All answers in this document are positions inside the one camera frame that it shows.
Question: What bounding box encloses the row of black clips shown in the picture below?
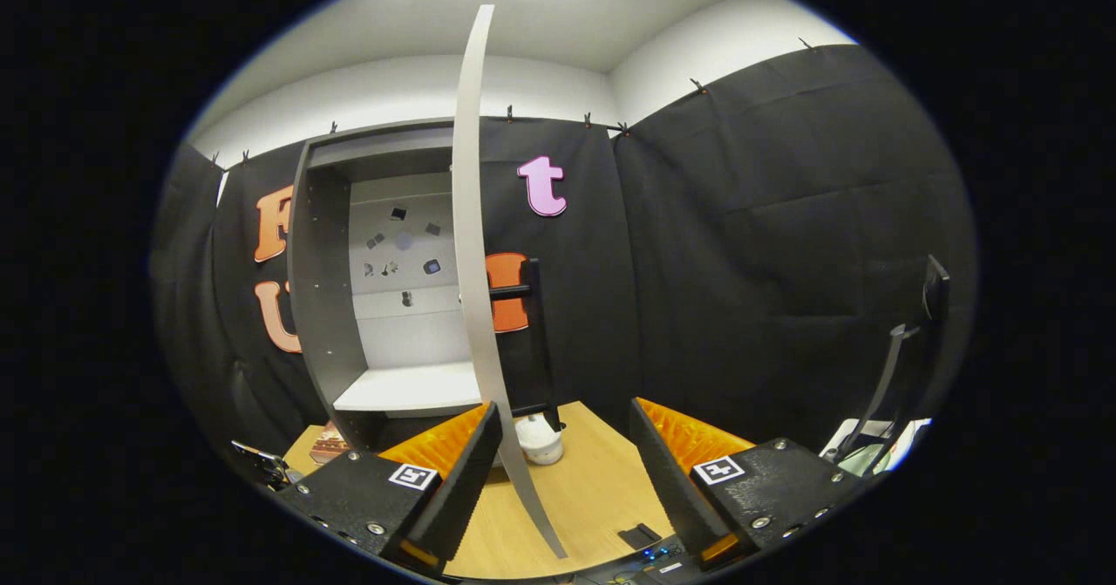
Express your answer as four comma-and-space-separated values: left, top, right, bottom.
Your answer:
209, 37, 816, 166

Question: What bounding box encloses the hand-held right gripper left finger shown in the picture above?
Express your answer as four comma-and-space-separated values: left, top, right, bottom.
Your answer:
275, 400, 505, 579

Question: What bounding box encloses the white green sheet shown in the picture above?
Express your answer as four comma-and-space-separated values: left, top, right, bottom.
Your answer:
824, 418, 932, 479

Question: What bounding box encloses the black backdrop cloth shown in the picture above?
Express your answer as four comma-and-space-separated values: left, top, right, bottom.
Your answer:
148, 42, 979, 459

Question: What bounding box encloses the grey cabinet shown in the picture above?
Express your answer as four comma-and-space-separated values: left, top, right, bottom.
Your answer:
286, 117, 489, 455

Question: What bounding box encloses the small black plate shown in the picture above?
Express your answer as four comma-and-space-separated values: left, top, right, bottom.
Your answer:
617, 523, 663, 552

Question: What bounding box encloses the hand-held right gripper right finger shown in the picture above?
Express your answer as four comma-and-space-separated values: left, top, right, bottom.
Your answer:
628, 398, 873, 573

